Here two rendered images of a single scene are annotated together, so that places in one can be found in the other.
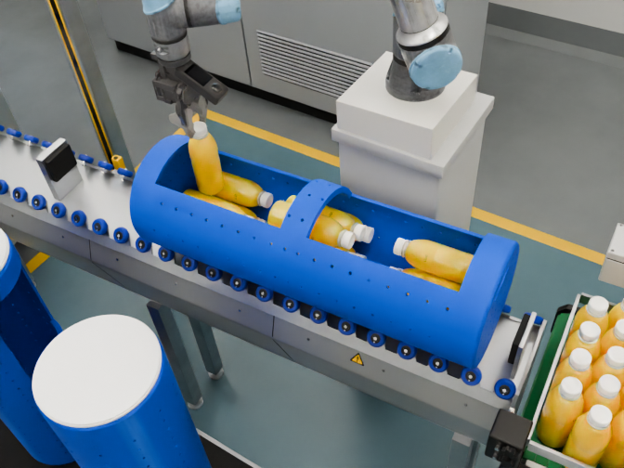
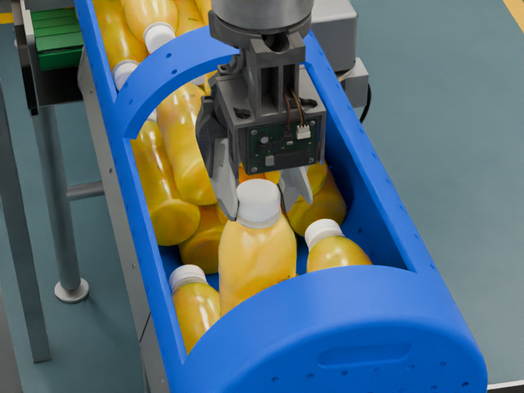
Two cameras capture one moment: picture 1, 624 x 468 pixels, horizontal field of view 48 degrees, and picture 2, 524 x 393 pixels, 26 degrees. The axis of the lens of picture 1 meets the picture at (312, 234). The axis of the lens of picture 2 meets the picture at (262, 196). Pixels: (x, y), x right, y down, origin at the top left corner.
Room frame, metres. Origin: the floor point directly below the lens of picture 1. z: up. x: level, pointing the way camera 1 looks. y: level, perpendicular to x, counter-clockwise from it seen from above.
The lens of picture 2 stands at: (1.83, 0.74, 1.93)
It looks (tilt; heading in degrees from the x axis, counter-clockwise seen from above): 41 degrees down; 223
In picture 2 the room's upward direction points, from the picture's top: straight up
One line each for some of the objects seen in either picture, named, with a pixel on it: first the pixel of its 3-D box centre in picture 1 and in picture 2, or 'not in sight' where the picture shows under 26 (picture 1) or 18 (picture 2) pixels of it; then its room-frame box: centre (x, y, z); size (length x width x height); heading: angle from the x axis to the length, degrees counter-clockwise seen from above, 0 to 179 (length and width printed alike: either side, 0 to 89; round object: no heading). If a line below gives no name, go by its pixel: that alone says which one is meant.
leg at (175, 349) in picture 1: (177, 357); not in sight; (1.32, 0.49, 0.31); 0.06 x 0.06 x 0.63; 57
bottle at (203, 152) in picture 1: (205, 160); (257, 283); (1.30, 0.24, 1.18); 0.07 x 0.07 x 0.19
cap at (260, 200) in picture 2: (198, 128); (257, 199); (1.30, 0.24, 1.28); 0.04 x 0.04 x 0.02
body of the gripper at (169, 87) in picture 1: (176, 75); (265, 82); (1.32, 0.26, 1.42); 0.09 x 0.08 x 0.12; 58
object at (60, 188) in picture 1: (61, 170); not in sight; (1.53, 0.69, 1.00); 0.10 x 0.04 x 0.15; 147
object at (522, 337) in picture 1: (519, 344); not in sight; (0.82, -0.43, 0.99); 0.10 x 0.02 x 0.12; 147
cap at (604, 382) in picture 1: (608, 384); not in sight; (0.64, -0.54, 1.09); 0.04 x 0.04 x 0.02
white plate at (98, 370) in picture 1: (97, 368); not in sight; (0.84, 0.49, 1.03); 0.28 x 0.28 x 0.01
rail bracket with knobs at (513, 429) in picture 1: (509, 438); not in sight; (0.62, -0.36, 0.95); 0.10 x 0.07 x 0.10; 147
